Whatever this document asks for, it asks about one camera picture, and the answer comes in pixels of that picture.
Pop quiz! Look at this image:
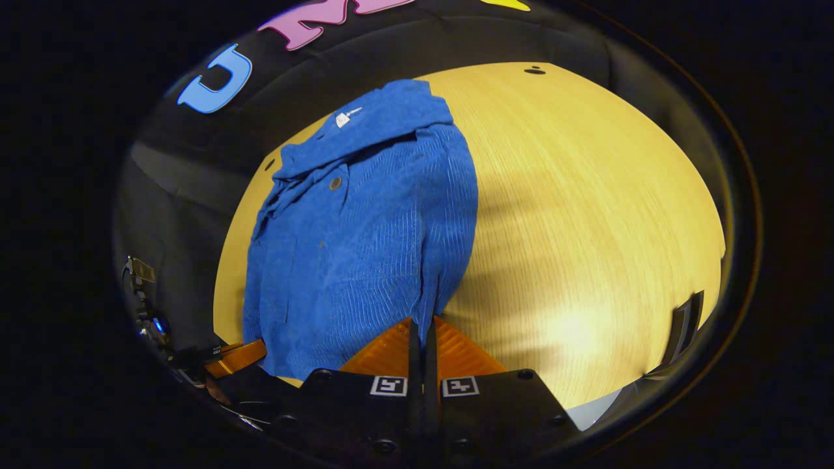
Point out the black frame object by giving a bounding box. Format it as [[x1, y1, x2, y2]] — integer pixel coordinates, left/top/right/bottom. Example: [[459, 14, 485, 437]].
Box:
[[642, 291, 706, 382]]

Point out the blue corduroy jacket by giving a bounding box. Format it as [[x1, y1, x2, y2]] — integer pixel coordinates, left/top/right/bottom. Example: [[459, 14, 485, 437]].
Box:
[[242, 78, 480, 382]]

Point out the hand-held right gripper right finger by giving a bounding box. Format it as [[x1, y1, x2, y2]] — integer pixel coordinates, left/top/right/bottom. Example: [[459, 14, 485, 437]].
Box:
[[422, 317, 582, 460]]

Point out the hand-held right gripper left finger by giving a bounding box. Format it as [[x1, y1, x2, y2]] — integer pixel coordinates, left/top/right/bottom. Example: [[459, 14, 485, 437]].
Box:
[[283, 317, 423, 460]]

